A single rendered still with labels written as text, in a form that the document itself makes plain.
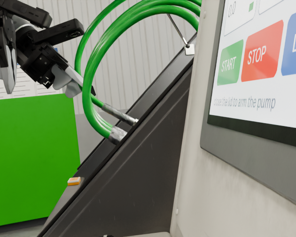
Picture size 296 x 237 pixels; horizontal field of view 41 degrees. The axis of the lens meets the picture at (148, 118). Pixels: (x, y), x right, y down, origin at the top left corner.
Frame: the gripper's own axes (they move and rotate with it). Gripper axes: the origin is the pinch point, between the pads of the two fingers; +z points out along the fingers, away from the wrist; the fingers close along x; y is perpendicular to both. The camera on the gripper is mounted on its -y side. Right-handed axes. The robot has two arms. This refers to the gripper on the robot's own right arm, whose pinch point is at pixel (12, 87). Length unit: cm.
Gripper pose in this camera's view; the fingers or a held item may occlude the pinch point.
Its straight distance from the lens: 81.0
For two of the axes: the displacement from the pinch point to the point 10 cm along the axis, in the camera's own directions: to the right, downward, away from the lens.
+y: -9.9, 1.1, -0.6
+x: 0.7, 0.5, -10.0
